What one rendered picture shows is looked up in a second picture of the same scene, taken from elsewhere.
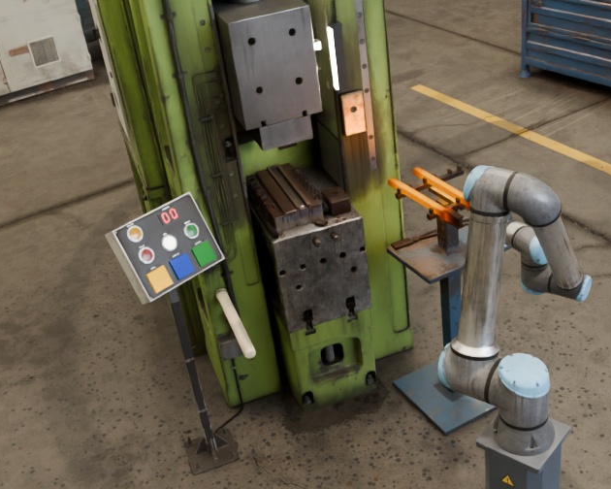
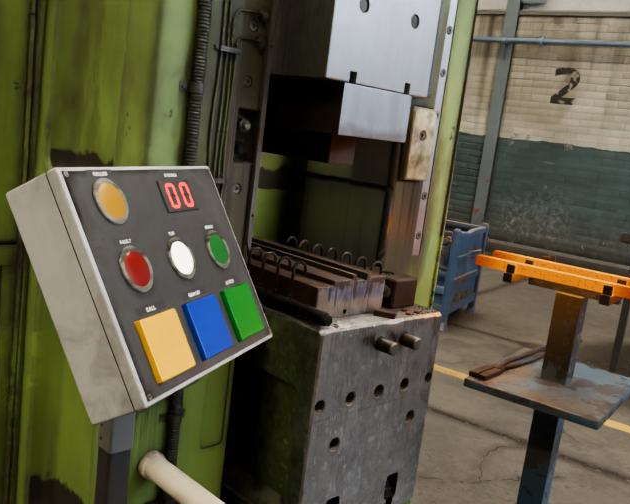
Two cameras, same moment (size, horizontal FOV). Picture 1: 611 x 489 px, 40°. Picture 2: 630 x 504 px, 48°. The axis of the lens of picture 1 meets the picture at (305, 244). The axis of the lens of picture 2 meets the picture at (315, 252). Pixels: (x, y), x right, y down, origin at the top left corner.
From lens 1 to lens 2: 2.31 m
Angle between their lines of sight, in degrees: 36
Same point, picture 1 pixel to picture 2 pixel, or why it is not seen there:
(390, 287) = not seen: hidden behind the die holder
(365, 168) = (407, 248)
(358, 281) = (409, 443)
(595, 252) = (515, 453)
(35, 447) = not seen: outside the picture
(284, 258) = (330, 373)
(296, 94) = (406, 45)
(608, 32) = not seen: hidden behind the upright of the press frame
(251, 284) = (207, 447)
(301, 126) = (397, 111)
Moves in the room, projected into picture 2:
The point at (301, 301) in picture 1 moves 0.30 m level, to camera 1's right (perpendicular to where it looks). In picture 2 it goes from (329, 476) to (446, 457)
